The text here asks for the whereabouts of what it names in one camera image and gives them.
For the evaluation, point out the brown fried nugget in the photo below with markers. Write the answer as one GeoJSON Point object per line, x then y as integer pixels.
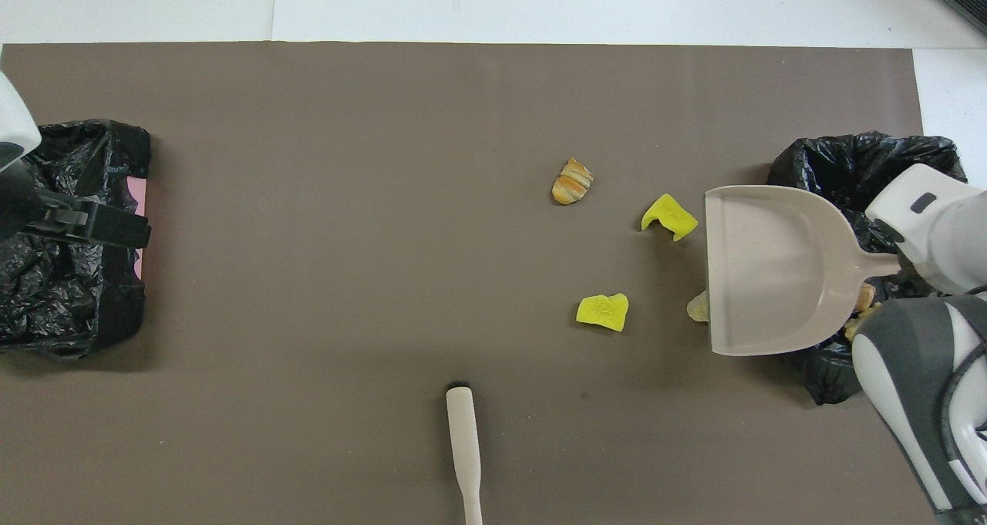
{"type": "Point", "coordinates": [865, 297]}

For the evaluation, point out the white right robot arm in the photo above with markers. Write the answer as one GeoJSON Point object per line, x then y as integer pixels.
{"type": "Point", "coordinates": [910, 402]}

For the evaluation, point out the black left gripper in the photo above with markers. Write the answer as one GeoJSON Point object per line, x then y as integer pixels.
{"type": "Point", "coordinates": [15, 201]}

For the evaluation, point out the black plastic bin liner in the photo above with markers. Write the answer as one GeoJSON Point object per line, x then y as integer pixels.
{"type": "Point", "coordinates": [62, 301]}
{"type": "Point", "coordinates": [848, 155]}

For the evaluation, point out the beige plastic dustpan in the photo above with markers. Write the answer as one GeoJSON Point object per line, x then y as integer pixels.
{"type": "Point", "coordinates": [771, 270]}

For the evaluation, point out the notched yellow sponge piece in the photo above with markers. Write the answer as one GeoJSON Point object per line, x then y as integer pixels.
{"type": "Point", "coordinates": [668, 217]}

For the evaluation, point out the orange striped croissant piece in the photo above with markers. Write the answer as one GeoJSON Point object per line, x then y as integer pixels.
{"type": "Point", "coordinates": [572, 182]}
{"type": "Point", "coordinates": [854, 327]}

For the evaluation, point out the beige bread chunk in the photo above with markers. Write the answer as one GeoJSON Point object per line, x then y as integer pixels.
{"type": "Point", "coordinates": [698, 307]}

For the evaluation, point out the pink plastic bin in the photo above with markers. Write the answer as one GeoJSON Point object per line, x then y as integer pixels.
{"type": "Point", "coordinates": [139, 193]}

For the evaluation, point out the brown table mat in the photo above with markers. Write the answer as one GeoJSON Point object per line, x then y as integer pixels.
{"type": "Point", "coordinates": [385, 124]}

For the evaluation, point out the yellow sponge wedge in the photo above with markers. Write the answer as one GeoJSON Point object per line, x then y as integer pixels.
{"type": "Point", "coordinates": [603, 311]}

